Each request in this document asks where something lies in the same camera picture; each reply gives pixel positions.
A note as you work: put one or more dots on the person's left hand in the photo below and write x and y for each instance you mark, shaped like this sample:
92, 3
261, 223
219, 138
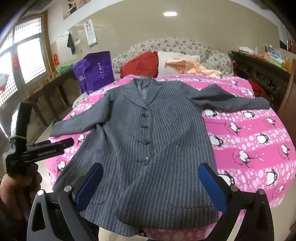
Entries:
16, 192

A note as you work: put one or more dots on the lattice window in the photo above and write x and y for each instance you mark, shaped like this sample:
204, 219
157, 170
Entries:
30, 60

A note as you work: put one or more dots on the wooden side table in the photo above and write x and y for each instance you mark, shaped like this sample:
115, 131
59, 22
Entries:
60, 80

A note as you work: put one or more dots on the wooden board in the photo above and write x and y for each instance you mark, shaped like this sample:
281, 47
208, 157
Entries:
289, 104

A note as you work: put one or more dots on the peach fringed towel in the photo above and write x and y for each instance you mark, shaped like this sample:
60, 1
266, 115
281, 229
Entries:
185, 64

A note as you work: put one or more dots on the pile of packets and bottles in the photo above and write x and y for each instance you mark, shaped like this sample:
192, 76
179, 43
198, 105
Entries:
270, 55

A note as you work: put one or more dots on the red garment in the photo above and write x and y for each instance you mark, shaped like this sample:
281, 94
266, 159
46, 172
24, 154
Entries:
141, 64

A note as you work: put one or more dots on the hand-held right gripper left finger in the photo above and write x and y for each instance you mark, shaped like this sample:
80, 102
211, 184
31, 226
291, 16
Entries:
90, 183

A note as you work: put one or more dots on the floral quilt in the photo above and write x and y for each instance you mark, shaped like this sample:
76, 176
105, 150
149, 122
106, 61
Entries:
161, 45

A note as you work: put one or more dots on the red cloth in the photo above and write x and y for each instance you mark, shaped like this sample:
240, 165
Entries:
257, 89

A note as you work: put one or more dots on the pink penguin printed blanket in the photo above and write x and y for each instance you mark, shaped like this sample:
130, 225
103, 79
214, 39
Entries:
242, 129

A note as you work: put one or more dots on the dark hanging cloth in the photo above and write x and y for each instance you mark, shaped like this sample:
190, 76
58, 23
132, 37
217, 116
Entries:
71, 44

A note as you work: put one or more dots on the wall calendar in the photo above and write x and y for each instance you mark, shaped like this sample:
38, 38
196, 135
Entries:
90, 32

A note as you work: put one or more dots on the dark carved wooden cabinet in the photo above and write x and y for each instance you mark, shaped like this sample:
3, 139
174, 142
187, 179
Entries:
259, 71

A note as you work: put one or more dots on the green plastic basket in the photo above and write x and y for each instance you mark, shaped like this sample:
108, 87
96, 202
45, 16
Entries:
63, 69

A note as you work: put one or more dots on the white pillow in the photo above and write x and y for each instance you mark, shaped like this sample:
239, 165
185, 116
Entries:
172, 55

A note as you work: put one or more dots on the purple garment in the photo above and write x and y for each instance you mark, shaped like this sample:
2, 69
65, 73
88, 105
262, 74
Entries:
97, 69

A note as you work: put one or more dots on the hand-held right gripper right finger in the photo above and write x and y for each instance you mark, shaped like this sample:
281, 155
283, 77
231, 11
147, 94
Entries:
212, 185

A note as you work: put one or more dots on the grey striped jacket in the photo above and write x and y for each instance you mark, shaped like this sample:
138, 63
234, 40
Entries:
148, 139

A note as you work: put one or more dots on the wall poster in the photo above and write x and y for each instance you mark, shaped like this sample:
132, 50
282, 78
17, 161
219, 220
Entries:
74, 8

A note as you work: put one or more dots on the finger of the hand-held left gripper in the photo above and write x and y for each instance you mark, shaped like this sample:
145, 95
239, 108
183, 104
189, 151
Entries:
62, 144

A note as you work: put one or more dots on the white wall socket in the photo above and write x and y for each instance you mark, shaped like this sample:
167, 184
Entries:
77, 42

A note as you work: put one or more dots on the person's left forearm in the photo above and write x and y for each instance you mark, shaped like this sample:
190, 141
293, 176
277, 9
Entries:
11, 228

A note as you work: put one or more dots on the ceiling light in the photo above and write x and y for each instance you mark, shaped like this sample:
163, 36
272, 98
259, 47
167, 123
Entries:
170, 13

